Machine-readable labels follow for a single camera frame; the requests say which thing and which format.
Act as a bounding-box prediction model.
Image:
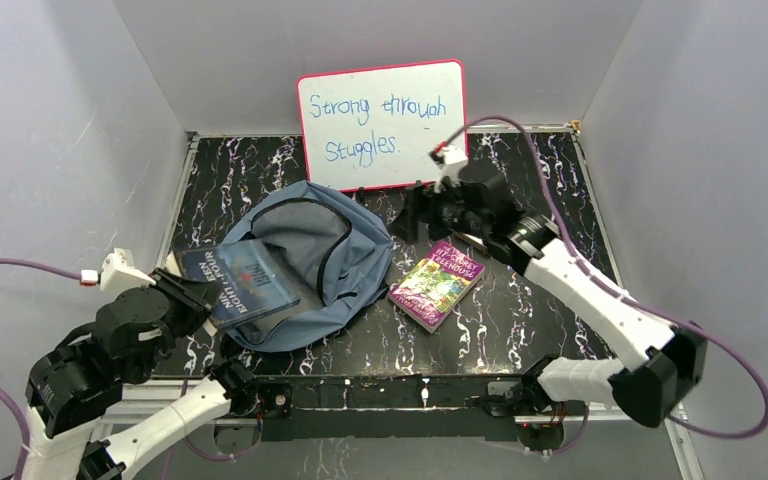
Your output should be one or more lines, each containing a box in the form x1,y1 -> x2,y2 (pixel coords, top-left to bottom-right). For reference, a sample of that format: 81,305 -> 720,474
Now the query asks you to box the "pink framed whiteboard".
296,59 -> 467,191

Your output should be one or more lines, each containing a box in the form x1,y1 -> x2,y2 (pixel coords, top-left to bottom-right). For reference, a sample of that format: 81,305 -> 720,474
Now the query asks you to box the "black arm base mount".
216,374 -> 585,454

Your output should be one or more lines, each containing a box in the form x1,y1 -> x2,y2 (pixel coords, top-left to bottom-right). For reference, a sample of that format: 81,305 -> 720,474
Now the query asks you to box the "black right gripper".
385,175 -> 488,247

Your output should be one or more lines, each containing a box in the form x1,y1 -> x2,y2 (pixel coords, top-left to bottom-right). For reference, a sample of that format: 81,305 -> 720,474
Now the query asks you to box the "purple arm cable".
0,258 -> 100,480
434,116 -> 768,441

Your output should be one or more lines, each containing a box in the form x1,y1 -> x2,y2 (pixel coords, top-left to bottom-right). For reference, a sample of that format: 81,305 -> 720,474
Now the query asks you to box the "dark blue Nineteen Eighty-Four book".
172,239 -> 301,331

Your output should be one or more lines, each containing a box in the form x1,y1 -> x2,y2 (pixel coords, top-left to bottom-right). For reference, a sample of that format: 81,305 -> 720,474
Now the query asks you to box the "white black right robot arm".
389,177 -> 707,428

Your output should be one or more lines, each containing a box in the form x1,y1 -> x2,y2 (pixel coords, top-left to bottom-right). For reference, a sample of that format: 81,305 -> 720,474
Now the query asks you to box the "blue student backpack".
222,181 -> 393,353

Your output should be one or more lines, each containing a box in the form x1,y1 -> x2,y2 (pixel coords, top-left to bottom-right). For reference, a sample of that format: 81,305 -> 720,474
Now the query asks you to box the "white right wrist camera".
429,142 -> 469,193

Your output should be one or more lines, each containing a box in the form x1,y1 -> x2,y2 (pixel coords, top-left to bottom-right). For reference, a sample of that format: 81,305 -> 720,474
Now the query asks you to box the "purple Treehouse book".
387,241 -> 485,333

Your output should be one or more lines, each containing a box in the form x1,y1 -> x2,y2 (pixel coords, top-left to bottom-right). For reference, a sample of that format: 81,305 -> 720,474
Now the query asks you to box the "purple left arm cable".
0,258 -> 100,480

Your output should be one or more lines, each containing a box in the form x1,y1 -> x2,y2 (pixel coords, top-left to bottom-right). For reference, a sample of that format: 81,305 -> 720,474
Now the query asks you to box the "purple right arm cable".
434,116 -> 768,441

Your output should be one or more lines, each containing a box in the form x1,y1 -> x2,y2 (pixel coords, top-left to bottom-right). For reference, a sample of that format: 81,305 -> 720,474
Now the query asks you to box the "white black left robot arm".
14,268 -> 260,479

